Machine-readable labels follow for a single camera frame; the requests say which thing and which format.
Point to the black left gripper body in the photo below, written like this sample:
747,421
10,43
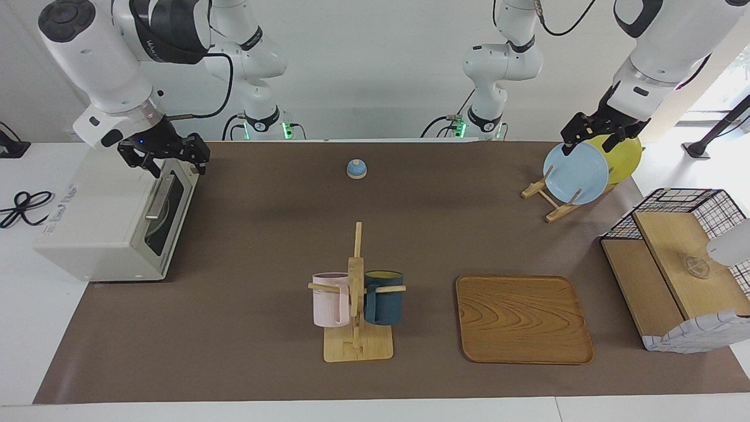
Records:
609,123

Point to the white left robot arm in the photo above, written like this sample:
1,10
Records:
662,47

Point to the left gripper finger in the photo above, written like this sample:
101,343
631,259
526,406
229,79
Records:
569,147
617,143

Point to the small clear glass lid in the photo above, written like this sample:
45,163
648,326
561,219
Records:
697,268

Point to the black tripod stand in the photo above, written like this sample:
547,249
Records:
697,149

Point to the pink mug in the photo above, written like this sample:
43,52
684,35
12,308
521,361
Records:
328,305

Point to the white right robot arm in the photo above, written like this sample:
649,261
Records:
88,53

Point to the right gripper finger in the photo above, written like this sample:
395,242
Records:
154,169
203,167

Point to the white toaster oven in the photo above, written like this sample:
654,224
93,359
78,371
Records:
88,205

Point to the yellow plate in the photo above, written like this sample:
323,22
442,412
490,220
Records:
627,164

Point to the brown table mat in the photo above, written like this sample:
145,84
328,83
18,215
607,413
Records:
234,328

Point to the light blue plate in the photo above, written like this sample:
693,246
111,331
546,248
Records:
577,176

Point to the white checked cloth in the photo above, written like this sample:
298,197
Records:
697,334

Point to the glass oven door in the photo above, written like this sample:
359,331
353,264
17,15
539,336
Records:
170,240

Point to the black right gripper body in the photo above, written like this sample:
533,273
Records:
170,143

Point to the wooden tray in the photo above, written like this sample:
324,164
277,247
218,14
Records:
521,319

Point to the wooden mug tree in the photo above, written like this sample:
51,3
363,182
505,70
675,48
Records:
357,349

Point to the wooden plate rack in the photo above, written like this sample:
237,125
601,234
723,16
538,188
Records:
559,212

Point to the dark teal mug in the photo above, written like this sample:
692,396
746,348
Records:
387,305

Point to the white cylindrical object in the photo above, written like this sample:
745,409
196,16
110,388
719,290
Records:
729,246

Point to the black stand base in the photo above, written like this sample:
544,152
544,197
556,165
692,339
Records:
12,149

